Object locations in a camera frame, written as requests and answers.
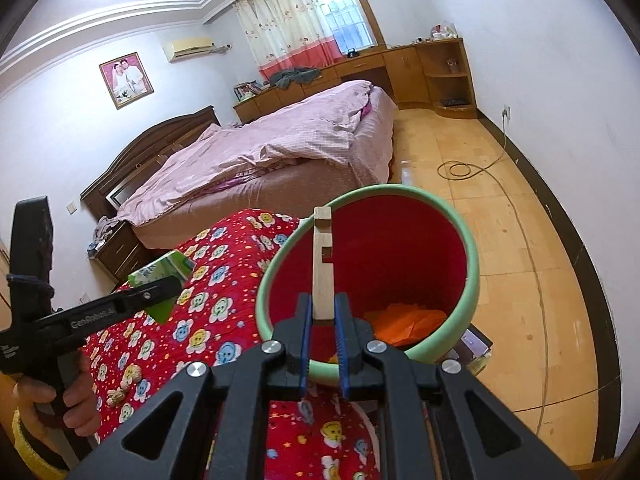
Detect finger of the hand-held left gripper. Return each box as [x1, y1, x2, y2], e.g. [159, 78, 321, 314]
[116, 276, 182, 315]

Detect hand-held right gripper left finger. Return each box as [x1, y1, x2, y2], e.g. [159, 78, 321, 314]
[65, 292, 313, 480]

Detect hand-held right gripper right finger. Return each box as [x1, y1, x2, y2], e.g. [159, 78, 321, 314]
[334, 292, 581, 480]

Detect green carton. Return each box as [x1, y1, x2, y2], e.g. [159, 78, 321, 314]
[126, 251, 196, 325]

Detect orange plastic bag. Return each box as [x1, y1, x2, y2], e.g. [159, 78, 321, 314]
[364, 302, 448, 348]

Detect notched wooden block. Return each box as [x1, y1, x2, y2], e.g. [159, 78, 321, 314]
[312, 206, 333, 322]

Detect red bucket with green rim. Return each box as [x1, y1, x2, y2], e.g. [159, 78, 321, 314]
[256, 185, 480, 386]

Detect person's left hand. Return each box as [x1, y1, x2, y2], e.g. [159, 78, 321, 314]
[17, 357, 101, 438]

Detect dark wooden nightstand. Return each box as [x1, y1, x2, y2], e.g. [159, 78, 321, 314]
[92, 220, 146, 286]

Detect pile of clothes on nightstand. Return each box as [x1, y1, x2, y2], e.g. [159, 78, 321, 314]
[89, 215, 121, 256]

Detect red smiley flower blanket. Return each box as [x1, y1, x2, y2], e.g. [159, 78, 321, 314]
[82, 208, 381, 480]

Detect dark wooden headboard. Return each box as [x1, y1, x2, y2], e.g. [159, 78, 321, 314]
[80, 106, 222, 221]

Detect bed with pink blanket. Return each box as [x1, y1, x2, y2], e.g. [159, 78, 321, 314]
[135, 85, 398, 251]

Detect framed wedding photo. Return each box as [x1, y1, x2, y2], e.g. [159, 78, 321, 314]
[99, 51, 153, 110]

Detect dark grey clothes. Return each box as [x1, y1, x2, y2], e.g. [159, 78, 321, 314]
[269, 66, 321, 90]

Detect long wooden desk cabinet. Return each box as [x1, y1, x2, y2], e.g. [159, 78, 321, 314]
[233, 45, 426, 123]

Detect wooden corner shelf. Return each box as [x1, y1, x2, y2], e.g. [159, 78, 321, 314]
[415, 37, 478, 120]

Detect cream and pink curtain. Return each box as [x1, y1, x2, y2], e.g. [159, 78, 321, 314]
[232, 0, 343, 81]

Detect barred window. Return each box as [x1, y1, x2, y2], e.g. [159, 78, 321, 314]
[306, 0, 378, 53]

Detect small photo frame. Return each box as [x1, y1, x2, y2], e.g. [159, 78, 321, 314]
[233, 81, 263, 103]

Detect wall air conditioner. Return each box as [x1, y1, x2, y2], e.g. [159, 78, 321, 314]
[161, 36, 215, 63]

